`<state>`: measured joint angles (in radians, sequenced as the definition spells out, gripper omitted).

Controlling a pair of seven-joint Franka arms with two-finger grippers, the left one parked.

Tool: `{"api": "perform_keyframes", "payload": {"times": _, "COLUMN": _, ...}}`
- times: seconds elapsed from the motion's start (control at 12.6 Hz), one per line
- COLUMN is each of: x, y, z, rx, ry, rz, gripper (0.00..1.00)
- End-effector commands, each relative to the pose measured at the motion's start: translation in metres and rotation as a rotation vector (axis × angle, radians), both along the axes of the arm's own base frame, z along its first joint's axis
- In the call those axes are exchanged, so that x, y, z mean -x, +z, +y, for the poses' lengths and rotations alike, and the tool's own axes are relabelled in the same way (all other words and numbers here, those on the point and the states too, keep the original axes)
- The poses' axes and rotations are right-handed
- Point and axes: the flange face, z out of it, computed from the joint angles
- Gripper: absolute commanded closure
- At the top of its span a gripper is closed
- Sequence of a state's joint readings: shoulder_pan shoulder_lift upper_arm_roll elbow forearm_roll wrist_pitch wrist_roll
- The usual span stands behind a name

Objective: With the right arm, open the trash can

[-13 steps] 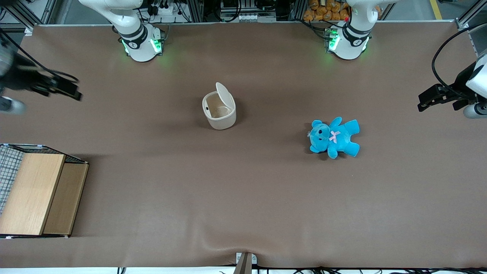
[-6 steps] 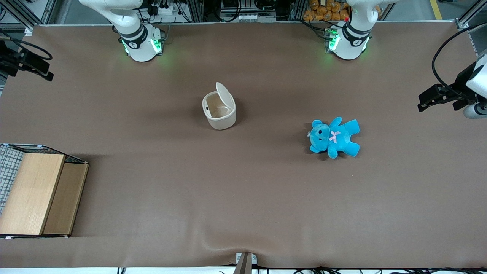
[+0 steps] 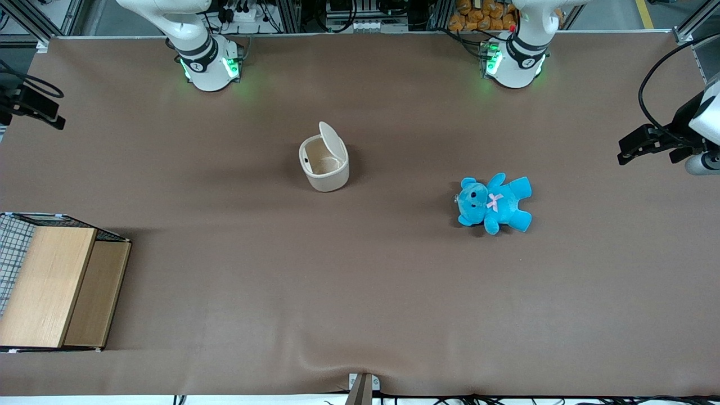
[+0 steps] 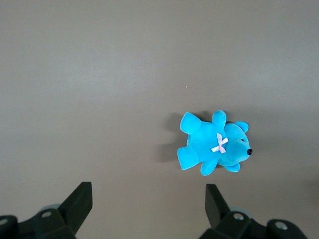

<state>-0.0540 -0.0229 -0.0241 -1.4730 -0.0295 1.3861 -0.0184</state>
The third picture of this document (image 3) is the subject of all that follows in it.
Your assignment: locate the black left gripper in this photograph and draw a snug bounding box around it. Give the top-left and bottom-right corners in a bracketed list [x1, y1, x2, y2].
[618, 90, 708, 166]

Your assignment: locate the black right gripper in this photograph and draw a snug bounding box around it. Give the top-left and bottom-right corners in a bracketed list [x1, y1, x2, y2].
[0, 84, 66, 131]

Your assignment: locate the white trash can lid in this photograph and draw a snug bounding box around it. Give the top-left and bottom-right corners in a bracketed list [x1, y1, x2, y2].
[318, 121, 347, 170]

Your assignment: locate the white plastic trash can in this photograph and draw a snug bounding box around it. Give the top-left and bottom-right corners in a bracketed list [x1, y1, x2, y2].
[299, 121, 350, 193]

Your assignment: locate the blue teddy bear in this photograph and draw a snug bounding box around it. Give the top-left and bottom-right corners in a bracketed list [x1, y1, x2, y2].
[454, 173, 533, 236]

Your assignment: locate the white power strip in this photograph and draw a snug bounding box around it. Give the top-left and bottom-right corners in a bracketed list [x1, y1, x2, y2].
[221, 4, 266, 24]

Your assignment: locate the orange plush toys pile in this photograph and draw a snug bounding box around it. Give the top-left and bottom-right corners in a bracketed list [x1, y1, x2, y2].
[448, 0, 519, 33]

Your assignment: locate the brown table mat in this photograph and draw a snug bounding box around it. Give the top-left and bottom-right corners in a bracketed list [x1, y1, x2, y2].
[0, 31, 720, 397]

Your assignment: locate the grey cylindrical wrist camera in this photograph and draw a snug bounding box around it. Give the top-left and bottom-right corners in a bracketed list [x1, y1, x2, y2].
[685, 151, 720, 176]

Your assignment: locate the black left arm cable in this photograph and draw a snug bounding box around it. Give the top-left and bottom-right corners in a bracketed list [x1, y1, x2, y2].
[638, 34, 720, 141]

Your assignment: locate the aluminium frame post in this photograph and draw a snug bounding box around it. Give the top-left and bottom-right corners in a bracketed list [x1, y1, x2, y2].
[0, 0, 85, 52]
[672, 0, 720, 46]

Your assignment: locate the wooden wire mesh shelf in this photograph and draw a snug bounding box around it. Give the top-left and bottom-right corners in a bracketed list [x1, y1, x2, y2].
[0, 212, 133, 353]

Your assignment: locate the black cable bundle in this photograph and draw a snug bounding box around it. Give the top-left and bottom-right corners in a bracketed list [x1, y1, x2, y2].
[323, 393, 720, 405]

